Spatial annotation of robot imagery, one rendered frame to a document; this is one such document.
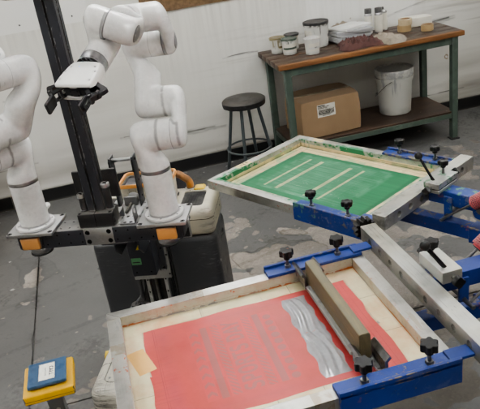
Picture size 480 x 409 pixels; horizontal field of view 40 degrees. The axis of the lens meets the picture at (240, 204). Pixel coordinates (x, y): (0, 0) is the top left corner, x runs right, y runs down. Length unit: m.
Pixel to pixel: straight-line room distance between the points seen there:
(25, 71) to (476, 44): 4.88
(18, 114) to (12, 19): 3.24
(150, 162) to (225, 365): 0.67
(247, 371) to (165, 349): 0.26
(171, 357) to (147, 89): 0.80
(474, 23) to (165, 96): 4.54
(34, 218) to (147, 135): 0.49
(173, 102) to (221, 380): 0.83
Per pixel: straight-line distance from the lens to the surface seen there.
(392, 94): 5.49
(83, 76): 1.67
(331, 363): 1.66
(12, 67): 1.96
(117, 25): 1.72
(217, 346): 1.77
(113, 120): 5.37
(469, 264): 1.88
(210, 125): 5.49
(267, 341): 1.76
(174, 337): 1.84
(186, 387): 1.67
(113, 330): 1.87
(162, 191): 2.03
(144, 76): 2.05
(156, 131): 1.96
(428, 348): 1.55
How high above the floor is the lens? 2.02
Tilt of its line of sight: 25 degrees down
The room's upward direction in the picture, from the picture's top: 9 degrees counter-clockwise
